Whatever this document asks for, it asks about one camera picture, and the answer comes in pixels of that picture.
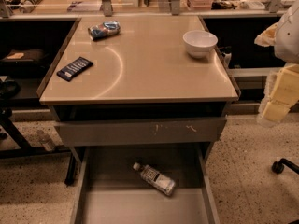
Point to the grey top drawer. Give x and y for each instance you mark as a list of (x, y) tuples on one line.
[(140, 131)]

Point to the open middle drawer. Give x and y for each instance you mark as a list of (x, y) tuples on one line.
[(110, 191)]

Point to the clear plastic water bottle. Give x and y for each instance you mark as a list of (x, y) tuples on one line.
[(155, 178)]

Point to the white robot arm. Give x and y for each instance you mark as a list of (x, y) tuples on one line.
[(281, 91)]

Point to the beige drawer cabinet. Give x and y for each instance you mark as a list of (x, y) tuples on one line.
[(144, 72)]

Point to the crumpled blue chip bag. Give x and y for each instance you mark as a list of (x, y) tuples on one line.
[(104, 30)]

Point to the black office chair base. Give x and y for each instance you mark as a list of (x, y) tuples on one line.
[(278, 166)]

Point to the dark blue snack bar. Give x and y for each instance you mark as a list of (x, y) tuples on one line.
[(74, 69)]

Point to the white ceramic bowl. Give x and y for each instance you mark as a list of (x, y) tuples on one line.
[(199, 43)]

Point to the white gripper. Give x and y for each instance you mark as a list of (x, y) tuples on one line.
[(288, 39)]

